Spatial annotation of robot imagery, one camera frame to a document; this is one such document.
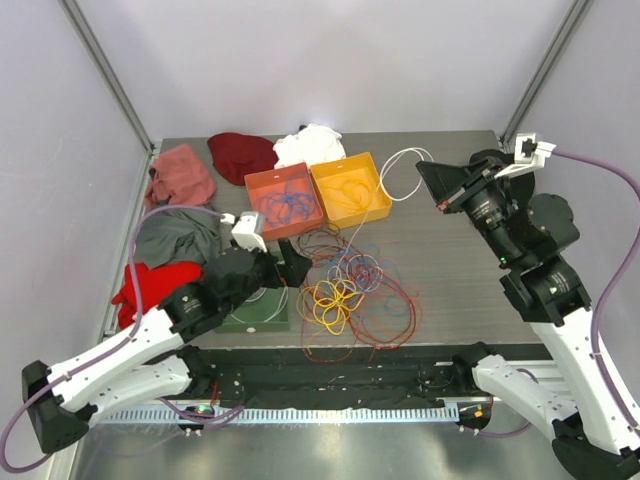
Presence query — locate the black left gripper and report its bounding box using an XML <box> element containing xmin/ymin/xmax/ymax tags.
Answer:
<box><xmin>223</xmin><ymin>237</ymin><xmax>311</xmax><ymax>314</ymax></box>

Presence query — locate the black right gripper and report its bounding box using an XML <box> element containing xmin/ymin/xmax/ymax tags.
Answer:
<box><xmin>418</xmin><ymin>155</ymin><xmax>524</xmax><ymax>265</ymax></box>

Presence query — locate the orange yellow cable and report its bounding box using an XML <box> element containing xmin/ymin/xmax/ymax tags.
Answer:
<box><xmin>296</xmin><ymin>279</ymin><xmax>361</xmax><ymax>326</ymax></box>

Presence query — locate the bright yellow cable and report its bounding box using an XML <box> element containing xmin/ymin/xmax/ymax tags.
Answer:
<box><xmin>312</xmin><ymin>279</ymin><xmax>366</xmax><ymax>336</ymax></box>

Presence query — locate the white cable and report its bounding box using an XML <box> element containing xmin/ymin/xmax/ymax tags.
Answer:
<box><xmin>234</xmin><ymin>146</ymin><xmax>434</xmax><ymax>321</ymax></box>

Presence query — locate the purple blue cable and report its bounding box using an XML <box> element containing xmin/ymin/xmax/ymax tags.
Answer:
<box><xmin>257</xmin><ymin>189</ymin><xmax>311</xmax><ymax>226</ymax></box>

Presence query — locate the red cable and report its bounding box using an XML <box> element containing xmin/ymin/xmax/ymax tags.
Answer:
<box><xmin>297</xmin><ymin>224</ymin><xmax>424</xmax><ymax>364</ymax></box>

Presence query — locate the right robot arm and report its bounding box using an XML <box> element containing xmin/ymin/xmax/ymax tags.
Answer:
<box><xmin>416</xmin><ymin>150</ymin><xmax>639</xmax><ymax>479</ymax></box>

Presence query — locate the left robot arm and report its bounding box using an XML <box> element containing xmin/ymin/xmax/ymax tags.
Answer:
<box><xmin>22</xmin><ymin>239</ymin><xmax>312</xmax><ymax>454</ymax></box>

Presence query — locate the green plastic tray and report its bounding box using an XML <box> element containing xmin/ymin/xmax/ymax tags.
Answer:
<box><xmin>215</xmin><ymin>287</ymin><xmax>290</xmax><ymax>334</ymax></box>

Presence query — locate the coral orange plastic tray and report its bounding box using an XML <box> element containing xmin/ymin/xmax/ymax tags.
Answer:
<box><xmin>245</xmin><ymin>163</ymin><xmax>324</xmax><ymax>241</ymax></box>

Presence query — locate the black bucket hat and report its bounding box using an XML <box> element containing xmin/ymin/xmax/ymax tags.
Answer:
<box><xmin>469</xmin><ymin>149</ymin><xmax>536</xmax><ymax>204</ymax></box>

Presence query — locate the yellow plastic tray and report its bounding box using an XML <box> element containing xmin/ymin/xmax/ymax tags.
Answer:
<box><xmin>310</xmin><ymin>152</ymin><xmax>392</xmax><ymax>230</ymax></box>

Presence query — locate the white cloth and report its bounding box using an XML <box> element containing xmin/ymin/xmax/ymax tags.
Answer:
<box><xmin>273</xmin><ymin>124</ymin><xmax>346</xmax><ymax>169</ymax></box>

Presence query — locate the dark red cloth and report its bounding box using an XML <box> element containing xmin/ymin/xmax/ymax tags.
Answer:
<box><xmin>207</xmin><ymin>132</ymin><xmax>278</xmax><ymax>186</ymax></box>

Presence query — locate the grey cloth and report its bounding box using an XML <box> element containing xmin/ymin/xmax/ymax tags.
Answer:
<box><xmin>133</xmin><ymin>207</ymin><xmax>222</xmax><ymax>269</ymax></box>

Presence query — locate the bright red cloth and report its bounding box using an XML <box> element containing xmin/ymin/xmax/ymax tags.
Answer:
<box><xmin>111</xmin><ymin>261</ymin><xmax>202</xmax><ymax>329</ymax></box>

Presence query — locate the pink cloth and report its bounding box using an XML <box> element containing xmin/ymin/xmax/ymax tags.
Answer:
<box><xmin>144</xmin><ymin>144</ymin><xmax>216</xmax><ymax>210</ymax></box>

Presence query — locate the brown cable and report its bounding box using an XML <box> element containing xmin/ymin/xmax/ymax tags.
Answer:
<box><xmin>295</xmin><ymin>224</ymin><xmax>346</xmax><ymax>266</ymax></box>

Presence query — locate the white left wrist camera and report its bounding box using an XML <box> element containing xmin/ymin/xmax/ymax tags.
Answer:
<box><xmin>221</xmin><ymin>211</ymin><xmax>267</xmax><ymax>252</ymax></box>

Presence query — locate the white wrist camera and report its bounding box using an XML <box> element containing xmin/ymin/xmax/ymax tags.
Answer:
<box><xmin>495</xmin><ymin>133</ymin><xmax>556</xmax><ymax>179</ymax></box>
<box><xmin>221</xmin><ymin>211</ymin><xmax>267</xmax><ymax>252</ymax></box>

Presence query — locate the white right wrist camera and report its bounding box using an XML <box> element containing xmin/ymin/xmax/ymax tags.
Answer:
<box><xmin>495</xmin><ymin>133</ymin><xmax>556</xmax><ymax>179</ymax></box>

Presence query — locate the white slotted cable duct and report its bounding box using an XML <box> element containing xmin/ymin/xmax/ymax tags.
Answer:
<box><xmin>99</xmin><ymin>403</ymin><xmax>459</xmax><ymax>425</ymax></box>

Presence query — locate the right aluminium frame post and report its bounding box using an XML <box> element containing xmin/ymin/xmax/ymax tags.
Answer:
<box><xmin>498</xmin><ymin>0</ymin><xmax>594</xmax><ymax>148</ymax></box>

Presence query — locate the aluminium frame post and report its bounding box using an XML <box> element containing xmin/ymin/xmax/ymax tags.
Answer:
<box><xmin>56</xmin><ymin>0</ymin><xmax>157</xmax><ymax>153</ymax></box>
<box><xmin>498</xmin><ymin>0</ymin><xmax>594</xmax><ymax>148</ymax></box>

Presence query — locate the left aluminium frame post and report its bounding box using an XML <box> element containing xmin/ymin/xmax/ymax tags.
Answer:
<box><xmin>56</xmin><ymin>0</ymin><xmax>157</xmax><ymax>153</ymax></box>

